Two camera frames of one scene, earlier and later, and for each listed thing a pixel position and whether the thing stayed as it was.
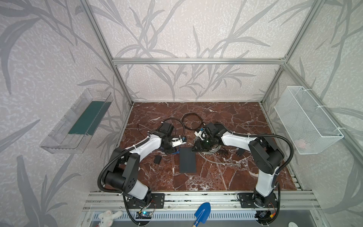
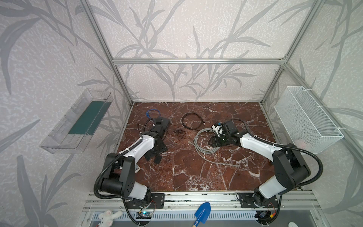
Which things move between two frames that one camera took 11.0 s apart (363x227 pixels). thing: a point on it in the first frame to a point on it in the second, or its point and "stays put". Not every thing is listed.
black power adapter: [157, 159] stays put
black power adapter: [240, 151] to [180, 133]
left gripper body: [171, 146] to [158, 150]
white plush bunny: [107, 217] stays put
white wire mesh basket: [310, 131] stays put
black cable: [190, 129] stays put
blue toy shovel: [203, 213] stays put
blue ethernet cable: [178, 151] to [152, 109]
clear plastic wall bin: [75, 129] stays put
